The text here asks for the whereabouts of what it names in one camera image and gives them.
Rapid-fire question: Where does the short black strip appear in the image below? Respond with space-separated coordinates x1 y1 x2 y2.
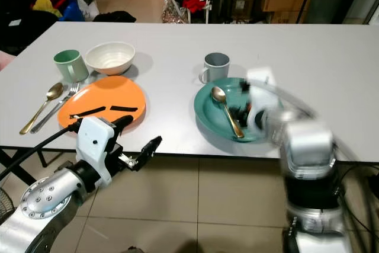
110 105 137 113

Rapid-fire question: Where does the teal plate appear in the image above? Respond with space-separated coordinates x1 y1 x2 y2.
194 78 280 145

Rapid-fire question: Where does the gold spoon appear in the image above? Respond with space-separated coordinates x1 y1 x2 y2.
211 86 246 140
19 82 65 136

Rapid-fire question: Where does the grey mug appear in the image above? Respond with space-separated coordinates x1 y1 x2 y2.
198 52 232 85

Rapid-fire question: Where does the orange plate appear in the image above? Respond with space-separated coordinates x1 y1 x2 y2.
57 76 147 130

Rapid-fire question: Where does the long black strip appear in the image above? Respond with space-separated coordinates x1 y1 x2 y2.
69 106 107 119

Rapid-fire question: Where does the white ribbed bowl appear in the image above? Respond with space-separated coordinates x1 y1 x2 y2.
84 41 136 76

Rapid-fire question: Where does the silver fork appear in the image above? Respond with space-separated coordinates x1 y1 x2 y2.
30 83 81 134

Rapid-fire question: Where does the green mug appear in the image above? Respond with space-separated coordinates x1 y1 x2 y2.
53 49 90 84

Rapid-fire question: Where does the red cloth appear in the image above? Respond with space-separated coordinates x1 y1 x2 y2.
182 0 209 14

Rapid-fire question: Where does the small black bag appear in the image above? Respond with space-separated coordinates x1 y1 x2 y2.
93 10 137 24

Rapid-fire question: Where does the white plastic bag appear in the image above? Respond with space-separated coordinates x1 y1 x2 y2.
72 0 100 21

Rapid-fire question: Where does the blue bag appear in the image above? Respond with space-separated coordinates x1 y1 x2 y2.
61 0 85 23

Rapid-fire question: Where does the large black bag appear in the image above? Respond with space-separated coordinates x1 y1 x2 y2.
0 10 60 55

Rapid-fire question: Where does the yellow cloth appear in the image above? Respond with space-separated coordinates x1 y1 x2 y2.
33 0 63 17

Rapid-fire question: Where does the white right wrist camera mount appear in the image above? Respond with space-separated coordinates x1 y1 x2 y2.
245 66 286 133

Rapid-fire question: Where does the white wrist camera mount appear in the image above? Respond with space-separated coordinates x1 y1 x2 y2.
75 117 126 187
245 66 286 133

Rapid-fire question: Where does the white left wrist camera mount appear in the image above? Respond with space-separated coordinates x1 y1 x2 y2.
75 117 126 187

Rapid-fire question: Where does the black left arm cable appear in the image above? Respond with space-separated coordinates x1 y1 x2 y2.
0 121 84 180

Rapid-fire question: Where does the black table leg frame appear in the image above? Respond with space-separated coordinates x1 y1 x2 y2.
0 148 37 186

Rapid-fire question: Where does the floor fan with wire grille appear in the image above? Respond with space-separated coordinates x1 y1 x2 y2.
0 187 17 221

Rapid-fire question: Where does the black floor cable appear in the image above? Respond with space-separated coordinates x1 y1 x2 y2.
336 163 379 253

